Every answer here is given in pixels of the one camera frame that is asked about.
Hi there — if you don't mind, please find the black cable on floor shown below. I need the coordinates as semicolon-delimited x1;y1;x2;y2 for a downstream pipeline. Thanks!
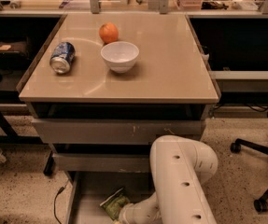
52;180;70;224

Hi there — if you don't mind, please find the black office chair base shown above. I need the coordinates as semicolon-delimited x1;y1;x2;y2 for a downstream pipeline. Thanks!
229;98;268;214

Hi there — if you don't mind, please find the grey drawer cabinet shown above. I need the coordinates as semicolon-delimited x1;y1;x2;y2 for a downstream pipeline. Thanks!
19;12;219;224

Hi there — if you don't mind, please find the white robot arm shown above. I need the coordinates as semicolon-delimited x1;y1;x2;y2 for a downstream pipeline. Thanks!
119;135;218;224

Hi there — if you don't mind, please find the open bottom grey drawer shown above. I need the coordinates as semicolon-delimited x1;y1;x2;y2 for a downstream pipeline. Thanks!
65;172;155;224

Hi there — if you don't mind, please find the top grey drawer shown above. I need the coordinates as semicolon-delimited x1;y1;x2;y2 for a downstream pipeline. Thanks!
32;119;205;145

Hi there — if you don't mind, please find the dark box with label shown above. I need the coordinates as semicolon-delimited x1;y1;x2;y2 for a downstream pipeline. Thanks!
0;41;29;58

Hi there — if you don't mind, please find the blue soda can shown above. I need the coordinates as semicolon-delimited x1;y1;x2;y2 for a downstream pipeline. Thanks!
49;42;76;74

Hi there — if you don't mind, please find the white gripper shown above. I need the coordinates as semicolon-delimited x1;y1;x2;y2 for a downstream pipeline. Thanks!
119;203;139;224

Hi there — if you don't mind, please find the black table leg frame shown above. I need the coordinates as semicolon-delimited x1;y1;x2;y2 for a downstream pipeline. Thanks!
0;91;57;177

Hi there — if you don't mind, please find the green jalapeno chip bag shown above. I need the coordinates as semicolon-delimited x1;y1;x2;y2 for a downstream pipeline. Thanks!
100;188;130;220

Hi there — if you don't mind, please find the white ceramic bowl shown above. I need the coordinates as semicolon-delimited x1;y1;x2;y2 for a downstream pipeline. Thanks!
101;41;139;74

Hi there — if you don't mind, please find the middle grey drawer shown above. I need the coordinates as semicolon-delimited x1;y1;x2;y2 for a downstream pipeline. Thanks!
53;154;149;173

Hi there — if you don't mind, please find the orange fruit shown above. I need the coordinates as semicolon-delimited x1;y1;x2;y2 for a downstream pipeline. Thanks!
99;22;119;44

